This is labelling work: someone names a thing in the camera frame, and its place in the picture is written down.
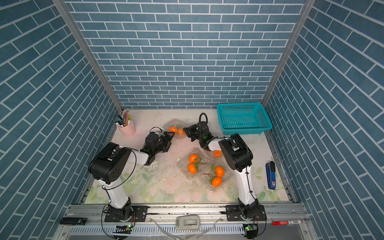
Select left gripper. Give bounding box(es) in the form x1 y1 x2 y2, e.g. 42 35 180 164
152 132 175 156

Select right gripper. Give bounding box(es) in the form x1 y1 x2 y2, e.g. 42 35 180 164
183 126 204 144

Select teal plastic basket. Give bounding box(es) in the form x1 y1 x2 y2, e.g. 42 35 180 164
217 103 272 135

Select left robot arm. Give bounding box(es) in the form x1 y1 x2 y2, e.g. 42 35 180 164
89 132 175 222

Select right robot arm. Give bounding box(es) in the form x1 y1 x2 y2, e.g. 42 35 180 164
183 122 267 221

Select orange back container right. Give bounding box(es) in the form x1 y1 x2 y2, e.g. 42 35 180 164
214 151 223 158

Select pink pen cup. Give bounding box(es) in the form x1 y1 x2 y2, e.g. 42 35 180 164
116 120 136 137

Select clear clamshell container front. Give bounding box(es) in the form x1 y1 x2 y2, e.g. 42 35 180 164
199 163 233 193

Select orange front container upper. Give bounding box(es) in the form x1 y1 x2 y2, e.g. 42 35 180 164
215 166 225 178

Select pens in cup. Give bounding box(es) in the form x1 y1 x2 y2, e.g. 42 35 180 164
115 109 132 127

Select orange front container lower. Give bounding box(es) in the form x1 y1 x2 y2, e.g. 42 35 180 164
211 177 223 188

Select blue stapler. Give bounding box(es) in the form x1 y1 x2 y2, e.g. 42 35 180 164
266 161 276 190

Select red marker pen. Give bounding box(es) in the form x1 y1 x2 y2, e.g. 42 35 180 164
272 220 303 226

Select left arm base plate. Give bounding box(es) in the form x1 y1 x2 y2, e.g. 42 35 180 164
103 206 148 223

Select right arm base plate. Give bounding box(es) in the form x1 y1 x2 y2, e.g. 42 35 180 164
220 204 267 222

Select black device on rail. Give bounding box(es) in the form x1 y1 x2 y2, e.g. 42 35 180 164
60 217 88 226

